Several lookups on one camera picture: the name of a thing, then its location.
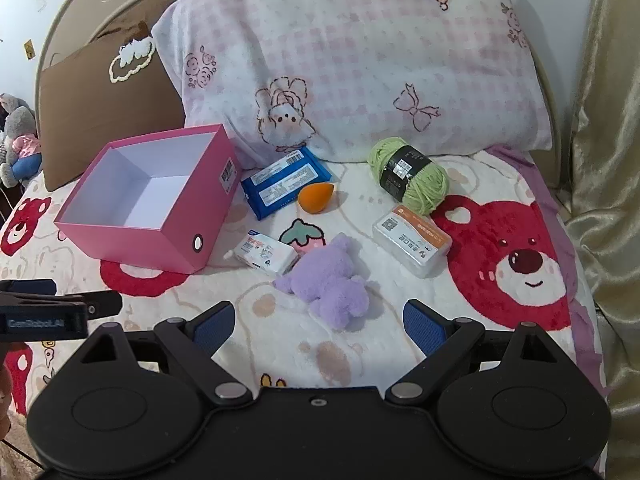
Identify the gold satin curtain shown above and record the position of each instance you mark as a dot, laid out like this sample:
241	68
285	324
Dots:
610	160

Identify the brown pillow with cloud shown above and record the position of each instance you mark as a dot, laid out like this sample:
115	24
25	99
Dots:
100	110

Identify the clear box with orange label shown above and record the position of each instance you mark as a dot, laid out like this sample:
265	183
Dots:
412	240

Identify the yellow wall tag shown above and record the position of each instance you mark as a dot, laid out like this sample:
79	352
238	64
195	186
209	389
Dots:
29	50

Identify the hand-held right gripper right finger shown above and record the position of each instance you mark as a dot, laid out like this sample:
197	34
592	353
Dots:
424	331

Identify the grey plush toy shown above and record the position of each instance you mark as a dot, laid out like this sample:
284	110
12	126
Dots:
20	135

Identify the blue wipes packet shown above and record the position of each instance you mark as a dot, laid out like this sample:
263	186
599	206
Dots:
285	182

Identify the pink cardboard box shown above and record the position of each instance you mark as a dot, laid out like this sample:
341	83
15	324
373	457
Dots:
150	230

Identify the orange makeup sponge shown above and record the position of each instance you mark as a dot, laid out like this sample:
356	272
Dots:
316	198

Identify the red bear printed blanket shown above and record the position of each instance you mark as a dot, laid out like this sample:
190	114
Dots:
450	300

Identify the green yarn ball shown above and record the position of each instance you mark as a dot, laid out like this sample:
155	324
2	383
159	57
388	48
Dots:
425	187

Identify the purple plush bear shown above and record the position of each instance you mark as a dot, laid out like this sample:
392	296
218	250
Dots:
330	280

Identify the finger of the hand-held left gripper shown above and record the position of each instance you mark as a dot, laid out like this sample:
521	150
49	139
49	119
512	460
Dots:
102	304
27	286

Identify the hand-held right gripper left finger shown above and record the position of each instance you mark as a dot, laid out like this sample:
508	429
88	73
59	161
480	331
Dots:
215	329

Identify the pink checked pillow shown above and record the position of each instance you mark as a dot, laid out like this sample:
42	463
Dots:
360	50

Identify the white tissue pack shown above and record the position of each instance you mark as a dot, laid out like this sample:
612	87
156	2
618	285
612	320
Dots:
265	254

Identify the beige fuzzy cloth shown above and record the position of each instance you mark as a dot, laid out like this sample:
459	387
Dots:
15	460

